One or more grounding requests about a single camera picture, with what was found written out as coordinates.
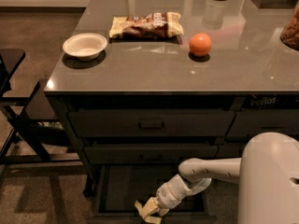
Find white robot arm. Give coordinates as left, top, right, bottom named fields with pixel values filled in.
left=135, top=133, right=299, bottom=224

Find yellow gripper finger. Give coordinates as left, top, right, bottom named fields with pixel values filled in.
left=140, top=197, right=159, bottom=219
left=144, top=217, right=162, bottom=224

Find white paper bowl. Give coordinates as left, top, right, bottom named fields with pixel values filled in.
left=63, top=33, right=107, bottom=61

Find dark top right drawer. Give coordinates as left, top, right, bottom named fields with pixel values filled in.
left=227, top=109, right=299, bottom=140

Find dark middle left drawer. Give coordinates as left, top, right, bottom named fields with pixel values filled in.
left=84, top=144, right=218, bottom=164

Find orange fruit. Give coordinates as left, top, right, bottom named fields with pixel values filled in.
left=189, top=33, right=212, bottom=57

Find dark middle right drawer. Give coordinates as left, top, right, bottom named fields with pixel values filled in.
left=215, top=143, right=245, bottom=159

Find brown chip bag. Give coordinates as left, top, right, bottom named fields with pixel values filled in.
left=109, top=12, right=184, bottom=38

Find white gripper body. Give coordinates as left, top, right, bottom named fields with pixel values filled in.
left=156, top=184, right=181, bottom=209

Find jar of nuts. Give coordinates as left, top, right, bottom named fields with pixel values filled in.
left=280, top=1, right=299, bottom=50

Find dark top left drawer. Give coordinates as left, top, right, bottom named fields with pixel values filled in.
left=68, top=109, right=235, bottom=137

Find dark drawer cabinet frame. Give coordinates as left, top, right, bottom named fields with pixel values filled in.
left=46, top=89, right=299, bottom=184

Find black chair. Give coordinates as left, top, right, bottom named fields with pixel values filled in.
left=0, top=49, right=79, bottom=165

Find open dark bottom drawer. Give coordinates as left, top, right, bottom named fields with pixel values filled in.
left=86, top=164, right=216, bottom=224

